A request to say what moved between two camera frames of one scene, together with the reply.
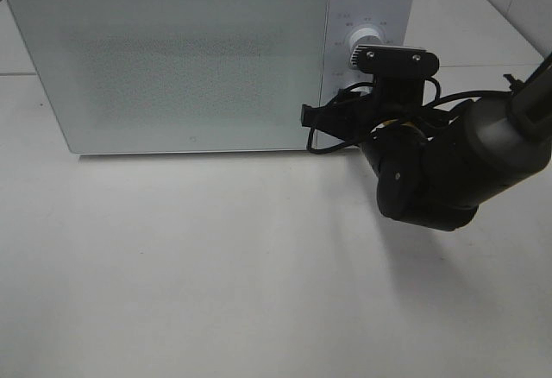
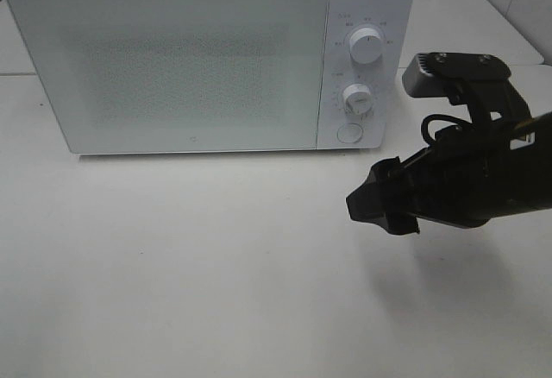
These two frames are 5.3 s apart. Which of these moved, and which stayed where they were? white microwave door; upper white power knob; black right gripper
Moved: black right gripper
Stayed: upper white power knob; white microwave door
